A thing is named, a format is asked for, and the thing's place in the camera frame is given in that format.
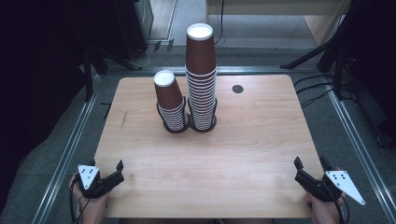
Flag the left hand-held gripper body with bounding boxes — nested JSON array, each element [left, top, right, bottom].
[[76, 163, 125, 200]]

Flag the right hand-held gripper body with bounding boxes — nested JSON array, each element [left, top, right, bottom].
[[293, 169, 366, 206]]

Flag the black cup holder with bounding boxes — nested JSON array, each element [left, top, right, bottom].
[[187, 97, 219, 133], [155, 95, 191, 134]]

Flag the tall stack of paper cups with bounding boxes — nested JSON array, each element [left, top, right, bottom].
[[185, 64, 219, 132]]

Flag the person's left hand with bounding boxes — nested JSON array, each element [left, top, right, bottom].
[[68, 174, 110, 224]]

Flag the person's right hand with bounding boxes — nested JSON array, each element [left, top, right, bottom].
[[304, 190, 347, 224]]

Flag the person's legs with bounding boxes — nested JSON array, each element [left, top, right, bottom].
[[120, 217, 276, 224]]

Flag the short stack of paper cups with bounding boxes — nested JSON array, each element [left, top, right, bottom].
[[153, 69, 190, 132]]

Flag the black tripod stand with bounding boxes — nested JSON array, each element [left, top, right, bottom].
[[279, 0, 366, 101], [81, 46, 143, 103]]

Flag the black curtain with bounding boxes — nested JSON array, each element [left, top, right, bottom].
[[0, 0, 94, 214]]

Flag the light wooden desk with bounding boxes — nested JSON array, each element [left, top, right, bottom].
[[205, 0, 353, 47]]

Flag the dark computer tower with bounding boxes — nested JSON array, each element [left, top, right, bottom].
[[112, 0, 154, 61]]

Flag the metal floor rail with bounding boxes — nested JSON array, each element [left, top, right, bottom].
[[319, 74, 396, 224], [105, 65, 319, 76], [32, 74, 103, 224]]

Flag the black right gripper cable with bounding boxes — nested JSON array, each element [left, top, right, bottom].
[[333, 191, 350, 224]]

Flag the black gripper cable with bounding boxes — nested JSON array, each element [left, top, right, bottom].
[[68, 179, 92, 224], [333, 191, 350, 224]]

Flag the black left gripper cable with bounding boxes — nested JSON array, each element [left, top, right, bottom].
[[68, 179, 92, 224]]

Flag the black floor cables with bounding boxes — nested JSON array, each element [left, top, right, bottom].
[[292, 73, 354, 109]]

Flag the white floor cable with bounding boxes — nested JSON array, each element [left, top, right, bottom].
[[133, 42, 157, 68]]

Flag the black hanging cable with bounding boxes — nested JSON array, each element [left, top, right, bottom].
[[214, 0, 226, 47]]

